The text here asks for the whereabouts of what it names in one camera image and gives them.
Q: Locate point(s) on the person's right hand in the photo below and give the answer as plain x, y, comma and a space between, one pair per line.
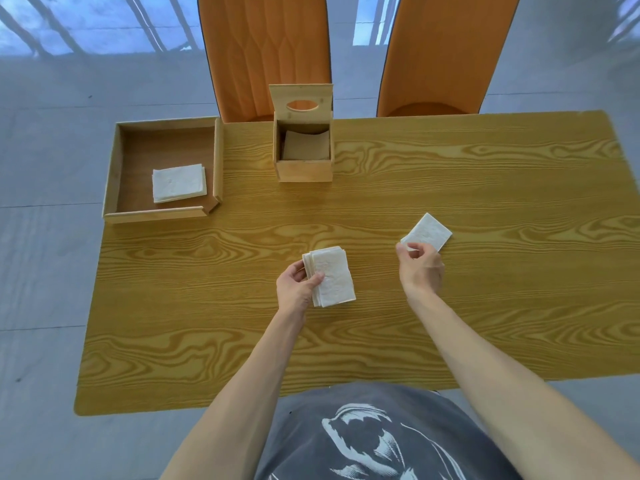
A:
423, 272

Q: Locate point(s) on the person's left hand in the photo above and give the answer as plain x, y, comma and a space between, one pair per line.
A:
294, 293

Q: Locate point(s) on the person's left thumb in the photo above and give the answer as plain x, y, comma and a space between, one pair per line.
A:
313, 282

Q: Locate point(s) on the person's right thumb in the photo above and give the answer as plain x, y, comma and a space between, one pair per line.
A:
402, 254

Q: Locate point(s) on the stack of white napkins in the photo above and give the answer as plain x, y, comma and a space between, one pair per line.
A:
330, 276

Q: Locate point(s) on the single white napkin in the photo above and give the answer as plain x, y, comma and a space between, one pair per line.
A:
427, 232

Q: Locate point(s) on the person's left forearm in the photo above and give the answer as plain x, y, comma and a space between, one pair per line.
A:
235, 404

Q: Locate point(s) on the person's right forearm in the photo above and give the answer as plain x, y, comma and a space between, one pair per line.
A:
520, 394

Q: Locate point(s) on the wooden table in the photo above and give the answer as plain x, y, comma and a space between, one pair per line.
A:
450, 294

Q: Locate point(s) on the beige tissue in box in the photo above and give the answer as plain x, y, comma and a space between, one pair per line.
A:
306, 145

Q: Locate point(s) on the wooden tissue box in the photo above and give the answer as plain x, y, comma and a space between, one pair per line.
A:
303, 137

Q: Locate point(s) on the grey printed shirt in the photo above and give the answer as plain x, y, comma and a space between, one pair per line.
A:
375, 434

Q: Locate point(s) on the small pile of white napkins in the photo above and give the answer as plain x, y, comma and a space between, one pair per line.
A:
179, 182

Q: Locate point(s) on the shallow wooden tray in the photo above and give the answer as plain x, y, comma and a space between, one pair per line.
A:
162, 169

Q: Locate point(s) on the orange smooth chair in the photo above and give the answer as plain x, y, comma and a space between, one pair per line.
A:
440, 54

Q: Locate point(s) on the orange quilted chair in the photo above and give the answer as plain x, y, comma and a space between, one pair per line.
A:
265, 54

